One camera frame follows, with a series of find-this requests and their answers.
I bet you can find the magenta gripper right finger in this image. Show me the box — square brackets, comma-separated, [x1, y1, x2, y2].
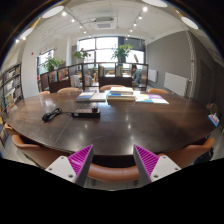
[133, 145, 180, 185]

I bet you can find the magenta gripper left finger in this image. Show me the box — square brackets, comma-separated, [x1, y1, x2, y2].
[46, 145, 94, 187]

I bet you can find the near orange leather chair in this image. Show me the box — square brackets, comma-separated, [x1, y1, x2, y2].
[88, 163, 140, 182]

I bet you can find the orange leather chair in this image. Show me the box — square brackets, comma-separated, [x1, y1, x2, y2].
[160, 138, 215, 168]
[4, 124, 68, 169]
[88, 163, 140, 182]

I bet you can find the left orange leather chair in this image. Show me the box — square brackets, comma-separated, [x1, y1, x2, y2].
[4, 124, 68, 169]

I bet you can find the right orange leather chair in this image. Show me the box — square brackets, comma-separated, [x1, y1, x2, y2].
[160, 138, 215, 168]

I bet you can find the black power strip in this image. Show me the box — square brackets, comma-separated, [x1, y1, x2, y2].
[71, 109, 100, 118]

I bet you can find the purple magazine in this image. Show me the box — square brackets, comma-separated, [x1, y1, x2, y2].
[149, 94, 168, 104]

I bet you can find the colourful magazine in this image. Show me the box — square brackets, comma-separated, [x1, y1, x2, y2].
[135, 94, 152, 103]

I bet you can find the blue book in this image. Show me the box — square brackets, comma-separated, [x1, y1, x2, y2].
[76, 92, 94, 102]

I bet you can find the white open book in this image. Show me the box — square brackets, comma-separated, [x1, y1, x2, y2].
[90, 93, 106, 102]

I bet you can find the far orange chair right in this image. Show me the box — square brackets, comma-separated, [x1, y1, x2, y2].
[148, 88, 169, 94]

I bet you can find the far orange chair left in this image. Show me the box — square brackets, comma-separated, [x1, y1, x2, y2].
[57, 87, 79, 93]

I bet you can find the stack of books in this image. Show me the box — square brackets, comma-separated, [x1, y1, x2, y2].
[107, 87, 135, 101]

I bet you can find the blue white card box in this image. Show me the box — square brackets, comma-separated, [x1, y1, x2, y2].
[208, 113, 220, 127]

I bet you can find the far orange chair middle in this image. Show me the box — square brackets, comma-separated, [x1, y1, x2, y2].
[99, 85, 125, 91]

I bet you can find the seated person in background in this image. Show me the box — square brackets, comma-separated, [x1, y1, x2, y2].
[132, 65, 142, 84]

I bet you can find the dark wooden shelf divider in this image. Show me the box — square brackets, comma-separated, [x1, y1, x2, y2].
[39, 61, 149, 93]

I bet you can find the left potted plant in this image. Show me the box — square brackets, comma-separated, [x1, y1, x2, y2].
[42, 57, 63, 72]

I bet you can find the potted plant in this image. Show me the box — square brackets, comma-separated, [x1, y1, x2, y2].
[42, 57, 63, 72]
[112, 44, 133, 62]
[73, 49, 90, 59]

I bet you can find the middle potted plant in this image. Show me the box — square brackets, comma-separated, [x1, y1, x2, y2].
[73, 49, 90, 59]

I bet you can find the right potted plant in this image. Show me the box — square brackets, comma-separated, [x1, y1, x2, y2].
[112, 44, 133, 62]

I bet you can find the ceiling air conditioner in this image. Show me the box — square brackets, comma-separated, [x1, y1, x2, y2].
[93, 17, 116, 30]

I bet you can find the black coiled power cable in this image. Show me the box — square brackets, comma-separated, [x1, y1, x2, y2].
[41, 107, 73, 123]

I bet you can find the small white wall radiator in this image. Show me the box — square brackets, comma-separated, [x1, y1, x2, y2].
[148, 69, 157, 82]

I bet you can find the bookshelf at left wall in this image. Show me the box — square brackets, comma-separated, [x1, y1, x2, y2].
[0, 63, 23, 145]

